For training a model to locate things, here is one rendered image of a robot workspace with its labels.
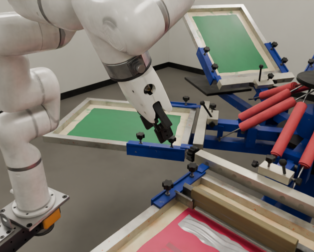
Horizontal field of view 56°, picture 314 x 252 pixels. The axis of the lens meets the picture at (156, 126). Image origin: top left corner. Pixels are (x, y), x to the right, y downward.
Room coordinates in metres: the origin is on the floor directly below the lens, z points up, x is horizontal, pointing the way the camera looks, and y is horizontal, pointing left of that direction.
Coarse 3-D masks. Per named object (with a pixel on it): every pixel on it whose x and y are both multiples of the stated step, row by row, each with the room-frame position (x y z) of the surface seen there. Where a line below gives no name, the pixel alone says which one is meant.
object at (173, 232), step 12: (180, 216) 0.83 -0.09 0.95; (192, 216) 0.83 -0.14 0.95; (204, 216) 0.83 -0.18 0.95; (168, 228) 0.77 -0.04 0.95; (180, 228) 0.77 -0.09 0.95; (216, 228) 0.77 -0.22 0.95; (156, 240) 0.72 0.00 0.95; (168, 240) 0.72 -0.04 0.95; (180, 240) 0.72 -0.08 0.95; (192, 240) 0.72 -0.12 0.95
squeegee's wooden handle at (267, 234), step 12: (192, 192) 0.86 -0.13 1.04; (204, 192) 0.85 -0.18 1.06; (204, 204) 0.83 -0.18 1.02; (216, 204) 0.79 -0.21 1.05; (228, 204) 0.78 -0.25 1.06; (216, 216) 0.79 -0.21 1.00; (228, 216) 0.76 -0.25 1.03; (240, 216) 0.73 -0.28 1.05; (252, 216) 0.73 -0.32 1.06; (240, 228) 0.73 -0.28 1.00; (252, 228) 0.70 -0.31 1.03; (264, 228) 0.68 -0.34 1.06; (276, 228) 0.67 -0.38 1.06; (264, 240) 0.67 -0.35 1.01; (276, 240) 0.65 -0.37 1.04; (288, 240) 0.63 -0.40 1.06
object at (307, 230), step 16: (208, 176) 1.04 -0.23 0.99; (224, 192) 0.95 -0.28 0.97; (240, 192) 0.93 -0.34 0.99; (160, 208) 0.84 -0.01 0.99; (256, 208) 0.86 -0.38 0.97; (272, 208) 0.84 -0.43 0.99; (128, 224) 0.76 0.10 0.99; (144, 224) 0.77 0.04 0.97; (288, 224) 0.78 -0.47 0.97; (304, 224) 0.76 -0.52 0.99; (112, 240) 0.69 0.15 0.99; (128, 240) 0.72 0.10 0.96
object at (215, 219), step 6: (198, 210) 0.83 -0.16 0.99; (204, 210) 0.82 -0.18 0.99; (210, 216) 0.79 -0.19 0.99; (222, 222) 0.76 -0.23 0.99; (228, 228) 0.74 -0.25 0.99; (234, 228) 0.74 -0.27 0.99; (240, 234) 0.71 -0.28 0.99; (246, 234) 0.71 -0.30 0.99; (252, 240) 0.68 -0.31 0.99; (258, 246) 0.67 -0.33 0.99; (264, 246) 0.66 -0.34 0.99
